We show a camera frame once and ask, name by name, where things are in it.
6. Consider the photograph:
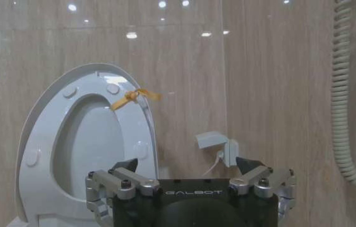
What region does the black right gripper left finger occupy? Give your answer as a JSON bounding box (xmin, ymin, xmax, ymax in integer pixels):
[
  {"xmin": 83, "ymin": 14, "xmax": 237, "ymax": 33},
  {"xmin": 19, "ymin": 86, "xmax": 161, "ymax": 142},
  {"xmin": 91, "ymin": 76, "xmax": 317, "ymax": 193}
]
[{"xmin": 83, "ymin": 158, "xmax": 159, "ymax": 225}]

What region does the grey wall socket cover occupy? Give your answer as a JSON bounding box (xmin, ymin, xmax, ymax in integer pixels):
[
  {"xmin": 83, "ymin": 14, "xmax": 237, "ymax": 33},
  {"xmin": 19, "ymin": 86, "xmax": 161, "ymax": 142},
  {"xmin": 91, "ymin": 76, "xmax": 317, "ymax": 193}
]
[{"xmin": 194, "ymin": 131, "xmax": 239, "ymax": 168}]

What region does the yellow ribbon tie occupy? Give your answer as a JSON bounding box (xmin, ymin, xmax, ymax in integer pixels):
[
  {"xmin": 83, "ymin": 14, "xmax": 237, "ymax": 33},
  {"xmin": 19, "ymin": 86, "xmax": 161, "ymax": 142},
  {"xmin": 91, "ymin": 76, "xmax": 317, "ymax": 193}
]
[{"xmin": 110, "ymin": 88, "xmax": 162, "ymax": 111}]

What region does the coiled grey shower hose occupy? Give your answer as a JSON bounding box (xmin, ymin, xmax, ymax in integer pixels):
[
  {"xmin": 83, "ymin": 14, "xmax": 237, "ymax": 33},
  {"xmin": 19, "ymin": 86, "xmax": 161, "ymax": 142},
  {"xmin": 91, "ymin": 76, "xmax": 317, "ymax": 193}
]
[{"xmin": 329, "ymin": 0, "xmax": 356, "ymax": 189}]

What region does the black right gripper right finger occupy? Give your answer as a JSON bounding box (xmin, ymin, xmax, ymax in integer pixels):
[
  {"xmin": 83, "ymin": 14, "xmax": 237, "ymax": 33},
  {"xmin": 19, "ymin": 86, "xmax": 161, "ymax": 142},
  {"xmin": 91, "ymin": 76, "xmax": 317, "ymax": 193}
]
[{"xmin": 227, "ymin": 156, "xmax": 296, "ymax": 225}]

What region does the white toilet bowl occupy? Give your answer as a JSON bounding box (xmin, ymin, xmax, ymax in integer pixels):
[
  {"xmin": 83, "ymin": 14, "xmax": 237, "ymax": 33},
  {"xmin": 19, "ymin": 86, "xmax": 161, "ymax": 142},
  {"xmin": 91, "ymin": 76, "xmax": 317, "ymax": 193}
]
[{"xmin": 3, "ymin": 208, "xmax": 102, "ymax": 227}]

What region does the white toilet seat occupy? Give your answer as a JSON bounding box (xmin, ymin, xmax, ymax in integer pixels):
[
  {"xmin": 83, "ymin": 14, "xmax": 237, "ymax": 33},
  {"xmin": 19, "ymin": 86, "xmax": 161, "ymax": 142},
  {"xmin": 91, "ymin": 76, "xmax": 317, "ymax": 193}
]
[{"xmin": 18, "ymin": 75, "xmax": 155, "ymax": 219}]

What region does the white power cable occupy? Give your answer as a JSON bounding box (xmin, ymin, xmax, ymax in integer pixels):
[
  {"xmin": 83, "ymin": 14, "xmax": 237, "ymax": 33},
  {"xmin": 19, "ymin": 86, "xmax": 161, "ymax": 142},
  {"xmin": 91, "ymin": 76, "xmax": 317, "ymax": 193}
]
[{"xmin": 201, "ymin": 151, "xmax": 225, "ymax": 177}]

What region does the white toilet lid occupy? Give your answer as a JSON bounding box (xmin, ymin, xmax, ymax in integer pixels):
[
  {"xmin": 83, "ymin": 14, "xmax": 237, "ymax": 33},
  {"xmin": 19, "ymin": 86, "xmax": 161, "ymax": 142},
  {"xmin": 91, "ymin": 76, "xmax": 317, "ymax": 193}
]
[{"xmin": 15, "ymin": 62, "xmax": 159, "ymax": 219}]

